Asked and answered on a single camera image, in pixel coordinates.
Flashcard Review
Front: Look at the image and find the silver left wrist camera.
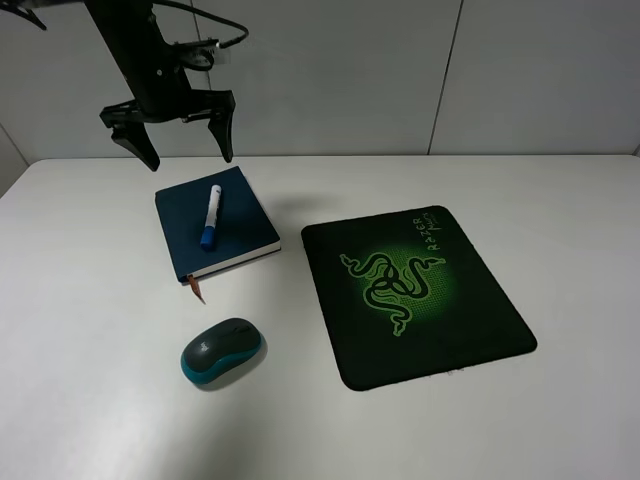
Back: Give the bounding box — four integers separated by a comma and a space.
169, 39, 231, 72

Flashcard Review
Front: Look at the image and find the dark blue notebook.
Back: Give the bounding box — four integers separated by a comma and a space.
155, 166, 281, 299

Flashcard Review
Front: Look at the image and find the grey teal computer mouse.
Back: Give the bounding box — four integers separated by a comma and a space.
180, 318, 263, 385

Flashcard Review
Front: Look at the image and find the blue white marker pen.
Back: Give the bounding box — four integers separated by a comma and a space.
200, 185, 222, 251

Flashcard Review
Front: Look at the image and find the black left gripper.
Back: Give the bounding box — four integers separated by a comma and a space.
87, 1, 234, 172

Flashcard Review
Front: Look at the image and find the black green Razer mouse pad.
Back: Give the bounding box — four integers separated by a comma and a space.
301, 205, 537, 391

